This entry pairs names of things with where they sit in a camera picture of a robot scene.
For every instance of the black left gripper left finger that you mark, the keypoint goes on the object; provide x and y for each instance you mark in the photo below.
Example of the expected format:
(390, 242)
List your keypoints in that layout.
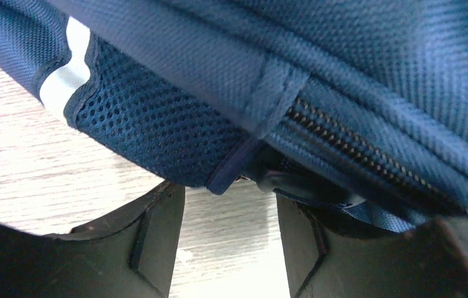
(129, 252)

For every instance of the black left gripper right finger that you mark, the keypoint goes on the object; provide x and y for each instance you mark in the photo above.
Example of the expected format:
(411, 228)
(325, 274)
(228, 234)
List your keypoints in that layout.
(332, 255)

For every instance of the navy blue student backpack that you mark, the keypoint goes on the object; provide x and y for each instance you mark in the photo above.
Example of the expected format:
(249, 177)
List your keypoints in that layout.
(360, 106)

